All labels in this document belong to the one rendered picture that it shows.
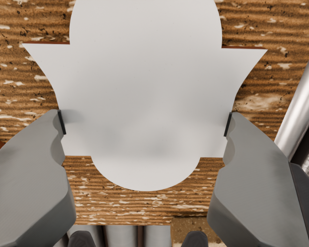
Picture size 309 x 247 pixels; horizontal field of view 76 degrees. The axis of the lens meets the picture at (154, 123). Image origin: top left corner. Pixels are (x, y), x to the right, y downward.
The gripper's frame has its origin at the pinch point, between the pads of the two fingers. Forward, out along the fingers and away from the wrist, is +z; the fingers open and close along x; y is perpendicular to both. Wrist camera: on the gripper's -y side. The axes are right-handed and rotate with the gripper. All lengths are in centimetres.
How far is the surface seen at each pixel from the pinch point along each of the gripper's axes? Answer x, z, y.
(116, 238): -3.6, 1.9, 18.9
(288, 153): 12.4, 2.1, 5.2
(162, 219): 1.6, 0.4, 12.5
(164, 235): 2.2, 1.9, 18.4
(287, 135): 11.5, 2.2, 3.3
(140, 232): -1.0, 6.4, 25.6
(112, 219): -3.3, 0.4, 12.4
